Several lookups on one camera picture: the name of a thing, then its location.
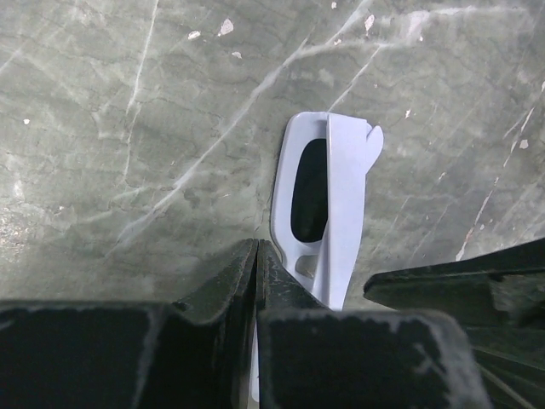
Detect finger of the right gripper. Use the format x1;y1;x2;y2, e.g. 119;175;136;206
364;239;544;408

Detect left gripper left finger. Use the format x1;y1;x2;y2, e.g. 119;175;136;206
1;239;258;408

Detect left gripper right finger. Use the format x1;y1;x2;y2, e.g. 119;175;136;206
255;240;490;408

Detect white sunglasses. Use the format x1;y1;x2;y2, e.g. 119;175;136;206
249;111;384;404

